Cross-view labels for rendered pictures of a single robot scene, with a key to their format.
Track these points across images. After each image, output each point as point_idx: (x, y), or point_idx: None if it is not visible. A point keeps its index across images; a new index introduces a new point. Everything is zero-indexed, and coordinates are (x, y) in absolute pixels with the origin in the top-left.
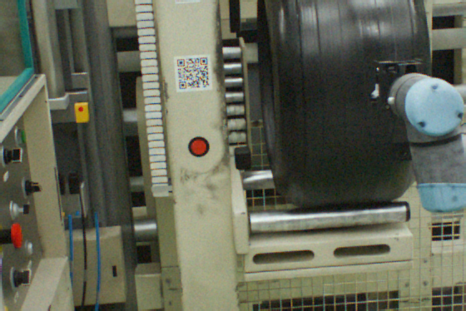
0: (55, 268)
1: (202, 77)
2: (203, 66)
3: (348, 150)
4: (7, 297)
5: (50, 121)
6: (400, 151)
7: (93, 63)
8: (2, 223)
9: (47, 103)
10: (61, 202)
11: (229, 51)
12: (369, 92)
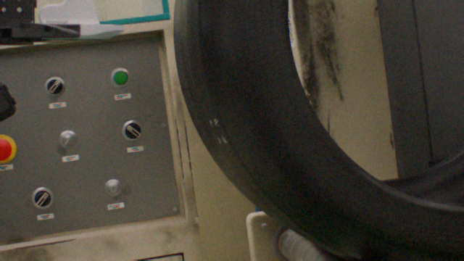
0: (162, 224)
1: (290, 29)
2: (288, 13)
3: (203, 132)
4: (11, 206)
5: (171, 69)
6: None
7: (381, 24)
8: (26, 142)
9: (166, 50)
10: (185, 159)
11: None
12: (183, 36)
